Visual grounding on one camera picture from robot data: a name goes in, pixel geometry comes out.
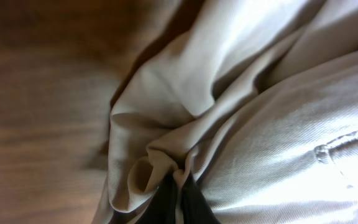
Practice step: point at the beige khaki shorts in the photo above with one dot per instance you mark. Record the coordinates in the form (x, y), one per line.
(258, 101)

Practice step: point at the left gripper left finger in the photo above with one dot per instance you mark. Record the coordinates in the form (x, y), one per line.
(161, 209)

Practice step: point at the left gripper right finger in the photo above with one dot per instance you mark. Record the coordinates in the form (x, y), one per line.
(193, 204)

